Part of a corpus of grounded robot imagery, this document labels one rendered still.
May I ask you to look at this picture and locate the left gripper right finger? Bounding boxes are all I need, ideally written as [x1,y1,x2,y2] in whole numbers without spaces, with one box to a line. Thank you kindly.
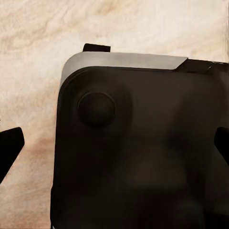
[214,127,229,165]

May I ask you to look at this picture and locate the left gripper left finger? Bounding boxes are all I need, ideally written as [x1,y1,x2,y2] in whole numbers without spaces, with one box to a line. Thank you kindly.
[0,127,25,184]

